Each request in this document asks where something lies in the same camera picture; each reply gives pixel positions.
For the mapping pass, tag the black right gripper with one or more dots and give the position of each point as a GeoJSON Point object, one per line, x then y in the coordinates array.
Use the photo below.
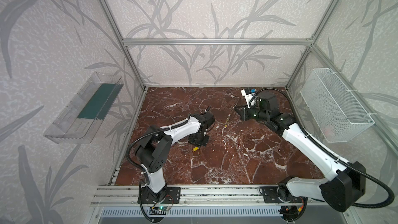
{"type": "Point", "coordinates": [246, 112]}

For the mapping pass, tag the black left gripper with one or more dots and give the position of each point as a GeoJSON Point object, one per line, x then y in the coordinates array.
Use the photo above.
{"type": "Point", "coordinates": [199, 140]}

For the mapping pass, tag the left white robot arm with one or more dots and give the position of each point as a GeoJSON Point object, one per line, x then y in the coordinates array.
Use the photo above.
{"type": "Point", "coordinates": [154, 146]}

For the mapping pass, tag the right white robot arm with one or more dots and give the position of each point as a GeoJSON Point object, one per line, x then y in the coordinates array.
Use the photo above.
{"type": "Point", "coordinates": [340, 186]}

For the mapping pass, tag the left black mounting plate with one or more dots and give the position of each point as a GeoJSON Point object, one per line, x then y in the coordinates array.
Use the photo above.
{"type": "Point", "coordinates": [147, 196]}

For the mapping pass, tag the black mounting plate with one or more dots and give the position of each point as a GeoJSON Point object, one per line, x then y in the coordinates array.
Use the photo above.
{"type": "Point", "coordinates": [147, 196]}
{"type": "Point", "coordinates": [273, 194]}

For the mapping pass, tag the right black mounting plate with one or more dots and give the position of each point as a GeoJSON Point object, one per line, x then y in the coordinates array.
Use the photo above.
{"type": "Point", "coordinates": [273, 194]}

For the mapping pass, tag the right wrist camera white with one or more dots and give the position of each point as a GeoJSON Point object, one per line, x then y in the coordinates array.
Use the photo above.
{"type": "Point", "coordinates": [250, 96]}

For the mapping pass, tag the left circuit board with wires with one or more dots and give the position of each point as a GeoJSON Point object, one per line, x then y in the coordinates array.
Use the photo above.
{"type": "Point", "coordinates": [156, 213]}

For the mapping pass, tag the aluminium cage frame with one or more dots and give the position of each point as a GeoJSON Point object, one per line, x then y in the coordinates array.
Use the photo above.
{"type": "Point", "coordinates": [271, 43]}

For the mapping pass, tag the white wire mesh basket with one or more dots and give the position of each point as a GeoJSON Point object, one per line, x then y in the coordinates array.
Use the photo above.
{"type": "Point", "coordinates": [338, 113]}

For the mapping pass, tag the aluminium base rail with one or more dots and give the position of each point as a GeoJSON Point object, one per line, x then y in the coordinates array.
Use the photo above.
{"type": "Point", "coordinates": [191, 195]}

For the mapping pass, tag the right connector with wires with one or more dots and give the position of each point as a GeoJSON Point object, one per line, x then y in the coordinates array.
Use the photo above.
{"type": "Point", "coordinates": [290, 214]}

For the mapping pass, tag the clear plastic wall tray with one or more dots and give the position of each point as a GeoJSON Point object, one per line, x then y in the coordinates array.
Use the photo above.
{"type": "Point", "coordinates": [83, 116]}

